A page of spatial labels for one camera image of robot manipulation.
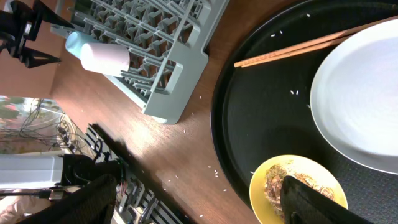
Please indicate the wooden chopstick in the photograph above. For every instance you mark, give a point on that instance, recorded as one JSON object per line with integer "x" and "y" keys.
{"x": 299, "y": 51}
{"x": 319, "y": 40}

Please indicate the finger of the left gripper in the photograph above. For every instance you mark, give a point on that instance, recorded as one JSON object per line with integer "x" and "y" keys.
{"x": 21, "y": 24}

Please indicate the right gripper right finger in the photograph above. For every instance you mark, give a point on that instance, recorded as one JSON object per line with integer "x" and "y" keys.
{"x": 304, "y": 205}

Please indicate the pink paper cup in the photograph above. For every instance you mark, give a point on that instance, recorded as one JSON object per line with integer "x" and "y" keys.
{"x": 108, "y": 59}

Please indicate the grey dishwasher rack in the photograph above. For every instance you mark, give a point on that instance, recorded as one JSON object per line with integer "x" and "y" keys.
{"x": 166, "y": 40}

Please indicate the white plate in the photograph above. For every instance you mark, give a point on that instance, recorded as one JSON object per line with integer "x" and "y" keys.
{"x": 353, "y": 97}

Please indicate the round black tray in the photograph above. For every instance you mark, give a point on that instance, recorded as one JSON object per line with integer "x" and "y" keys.
{"x": 263, "y": 111}

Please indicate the blue cup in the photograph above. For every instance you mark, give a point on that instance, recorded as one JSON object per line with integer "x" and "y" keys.
{"x": 76, "y": 40}

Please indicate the food scraps pile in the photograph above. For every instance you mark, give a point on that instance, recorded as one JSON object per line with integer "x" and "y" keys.
{"x": 274, "y": 179}

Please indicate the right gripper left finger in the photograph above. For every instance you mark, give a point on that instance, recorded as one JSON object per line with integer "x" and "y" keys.
{"x": 91, "y": 204}

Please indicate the yellow bowl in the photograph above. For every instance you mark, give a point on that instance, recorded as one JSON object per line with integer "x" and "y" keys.
{"x": 261, "y": 206}

